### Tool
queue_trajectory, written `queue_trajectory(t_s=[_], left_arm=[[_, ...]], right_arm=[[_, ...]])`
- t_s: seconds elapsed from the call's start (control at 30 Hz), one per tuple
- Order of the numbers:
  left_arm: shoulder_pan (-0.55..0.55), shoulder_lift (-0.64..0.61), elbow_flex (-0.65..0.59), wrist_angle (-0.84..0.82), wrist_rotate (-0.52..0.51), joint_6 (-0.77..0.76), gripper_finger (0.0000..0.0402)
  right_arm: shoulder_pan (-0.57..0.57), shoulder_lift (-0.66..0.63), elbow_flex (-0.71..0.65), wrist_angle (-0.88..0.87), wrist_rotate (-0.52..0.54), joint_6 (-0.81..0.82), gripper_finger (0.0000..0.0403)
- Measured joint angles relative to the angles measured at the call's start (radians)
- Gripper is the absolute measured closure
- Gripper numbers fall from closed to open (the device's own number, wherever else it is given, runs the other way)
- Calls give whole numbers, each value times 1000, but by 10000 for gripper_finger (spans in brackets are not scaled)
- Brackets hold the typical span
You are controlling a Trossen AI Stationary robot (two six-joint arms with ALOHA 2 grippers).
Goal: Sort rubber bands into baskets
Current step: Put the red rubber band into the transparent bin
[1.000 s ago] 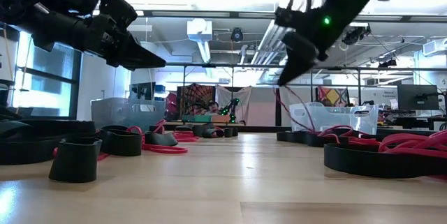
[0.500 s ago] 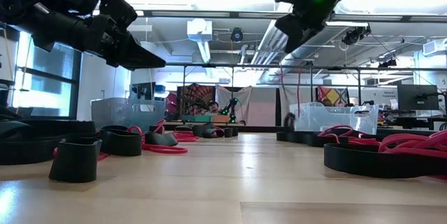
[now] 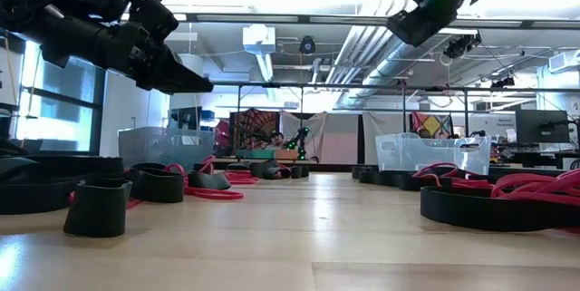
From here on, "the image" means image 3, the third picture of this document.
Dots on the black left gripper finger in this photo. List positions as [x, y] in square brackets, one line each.
[181, 89]
[167, 66]

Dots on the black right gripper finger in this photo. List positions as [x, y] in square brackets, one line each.
[419, 26]

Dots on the grey translucent plastic basket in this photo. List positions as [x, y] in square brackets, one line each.
[154, 146]

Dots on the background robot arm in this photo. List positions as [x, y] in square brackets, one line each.
[301, 139]
[478, 133]

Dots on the large black rubber band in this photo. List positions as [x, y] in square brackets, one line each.
[476, 211]
[417, 183]

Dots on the white round column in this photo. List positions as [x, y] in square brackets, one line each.
[192, 62]

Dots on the black ceiling-hung device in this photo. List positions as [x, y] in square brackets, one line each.
[462, 45]

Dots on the large glass window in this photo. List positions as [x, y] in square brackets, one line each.
[63, 114]

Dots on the white ceiling unit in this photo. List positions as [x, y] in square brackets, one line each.
[258, 39]

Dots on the teal box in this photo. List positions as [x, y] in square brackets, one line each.
[254, 154]

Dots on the geometric colourful tapestry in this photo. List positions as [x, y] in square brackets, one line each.
[432, 125]

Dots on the black ceiling spotlight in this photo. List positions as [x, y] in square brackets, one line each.
[503, 81]

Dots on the white hanging cloth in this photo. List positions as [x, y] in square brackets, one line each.
[385, 123]
[317, 123]

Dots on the person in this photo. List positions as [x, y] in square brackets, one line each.
[277, 140]

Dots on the round black ceiling fixture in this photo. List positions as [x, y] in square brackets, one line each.
[307, 45]

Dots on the black pipe rack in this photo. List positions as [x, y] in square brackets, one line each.
[317, 86]

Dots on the orange box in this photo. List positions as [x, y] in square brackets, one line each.
[285, 154]

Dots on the clear plastic basket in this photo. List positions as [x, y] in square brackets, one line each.
[421, 152]

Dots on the pale partition panel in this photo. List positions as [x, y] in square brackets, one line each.
[340, 141]

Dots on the black computer monitor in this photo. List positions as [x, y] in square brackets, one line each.
[541, 125]

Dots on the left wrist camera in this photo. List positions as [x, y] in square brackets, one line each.
[156, 16]

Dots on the mandala wall tapestry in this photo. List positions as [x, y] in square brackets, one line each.
[254, 123]

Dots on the white wall sign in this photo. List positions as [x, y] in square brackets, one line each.
[494, 123]

